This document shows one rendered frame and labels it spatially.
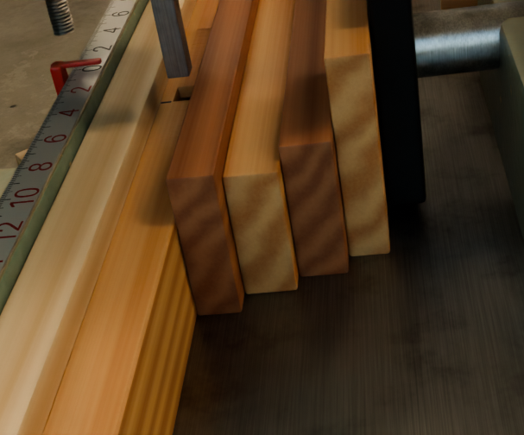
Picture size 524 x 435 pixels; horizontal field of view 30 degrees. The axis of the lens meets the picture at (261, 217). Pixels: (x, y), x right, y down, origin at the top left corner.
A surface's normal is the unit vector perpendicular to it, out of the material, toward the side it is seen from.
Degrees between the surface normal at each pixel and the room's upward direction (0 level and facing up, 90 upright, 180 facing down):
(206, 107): 0
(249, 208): 90
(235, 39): 0
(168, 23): 90
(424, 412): 0
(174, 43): 90
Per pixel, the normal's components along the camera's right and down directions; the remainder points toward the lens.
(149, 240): -0.15, -0.83
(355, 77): -0.07, 0.54
